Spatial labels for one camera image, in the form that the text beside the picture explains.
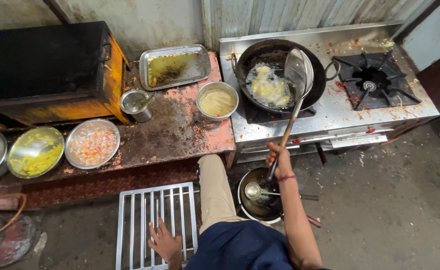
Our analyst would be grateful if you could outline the person's beige trouser leg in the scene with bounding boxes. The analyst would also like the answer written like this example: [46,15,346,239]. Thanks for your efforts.
[197,154,273,235]

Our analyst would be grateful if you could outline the black and orange metal box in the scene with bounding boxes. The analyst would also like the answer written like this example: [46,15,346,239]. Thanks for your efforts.
[0,21,131,126]

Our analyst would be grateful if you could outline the yellow frying fritters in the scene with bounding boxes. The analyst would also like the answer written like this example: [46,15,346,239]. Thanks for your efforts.
[246,63,295,110]

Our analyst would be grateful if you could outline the black pot of oil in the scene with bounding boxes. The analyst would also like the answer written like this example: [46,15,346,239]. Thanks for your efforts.
[237,167,284,225]

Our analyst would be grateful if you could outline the steel two-burner gas stove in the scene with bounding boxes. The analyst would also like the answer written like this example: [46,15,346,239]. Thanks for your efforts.
[219,21,440,164]

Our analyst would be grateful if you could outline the person's navy shirt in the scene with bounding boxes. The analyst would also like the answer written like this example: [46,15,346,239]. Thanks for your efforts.
[184,220,332,270]

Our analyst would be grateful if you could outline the worn red work table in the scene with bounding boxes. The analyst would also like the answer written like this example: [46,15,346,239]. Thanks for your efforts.
[0,51,237,211]

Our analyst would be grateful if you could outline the steel plate of chopped vegetables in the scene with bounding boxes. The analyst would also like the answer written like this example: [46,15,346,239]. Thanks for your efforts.
[65,118,121,170]

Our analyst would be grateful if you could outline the black burner grate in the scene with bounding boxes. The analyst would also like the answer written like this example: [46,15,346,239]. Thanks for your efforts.
[242,95,317,125]
[331,50,422,111]

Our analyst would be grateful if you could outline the round red and grey lid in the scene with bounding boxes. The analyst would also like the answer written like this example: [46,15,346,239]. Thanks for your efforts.
[0,213,37,270]

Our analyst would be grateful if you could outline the person's right hand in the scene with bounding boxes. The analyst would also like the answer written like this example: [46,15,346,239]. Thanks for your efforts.
[266,142,296,181]

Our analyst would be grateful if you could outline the orange hose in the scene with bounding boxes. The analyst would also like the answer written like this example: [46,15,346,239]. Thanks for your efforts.
[0,192,28,242]

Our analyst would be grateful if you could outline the black stove lever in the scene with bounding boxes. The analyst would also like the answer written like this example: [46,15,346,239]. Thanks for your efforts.
[315,142,328,166]

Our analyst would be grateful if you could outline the steel tray with yellow residue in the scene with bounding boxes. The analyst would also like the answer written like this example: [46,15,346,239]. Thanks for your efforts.
[139,44,212,92]

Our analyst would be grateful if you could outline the black iron wok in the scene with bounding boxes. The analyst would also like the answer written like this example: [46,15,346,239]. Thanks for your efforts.
[231,38,341,115]

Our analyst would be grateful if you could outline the person's left hand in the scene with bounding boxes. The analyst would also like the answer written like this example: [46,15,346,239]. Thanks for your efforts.
[147,218,183,264]

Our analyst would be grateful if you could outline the steel bowl of yellow mixture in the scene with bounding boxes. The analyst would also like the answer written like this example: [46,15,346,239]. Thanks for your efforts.
[7,126,66,179]

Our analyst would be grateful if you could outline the steel bowl of batter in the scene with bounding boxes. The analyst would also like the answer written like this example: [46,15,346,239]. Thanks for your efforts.
[196,81,239,122]

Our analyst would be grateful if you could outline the steel grid rack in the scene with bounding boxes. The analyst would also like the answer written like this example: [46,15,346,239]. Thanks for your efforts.
[115,182,199,270]

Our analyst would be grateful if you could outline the steel skimmer with wooden handle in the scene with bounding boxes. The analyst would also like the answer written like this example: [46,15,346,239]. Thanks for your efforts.
[266,48,315,182]

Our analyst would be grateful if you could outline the small steel ladle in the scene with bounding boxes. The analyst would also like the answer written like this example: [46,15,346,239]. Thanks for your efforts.
[245,182,320,202]

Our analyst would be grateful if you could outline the dark-handled utensil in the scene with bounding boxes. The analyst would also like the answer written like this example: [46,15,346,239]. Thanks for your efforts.
[280,212,323,229]

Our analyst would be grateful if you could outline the steel cup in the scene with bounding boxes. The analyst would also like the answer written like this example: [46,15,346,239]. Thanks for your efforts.
[119,89,154,123]

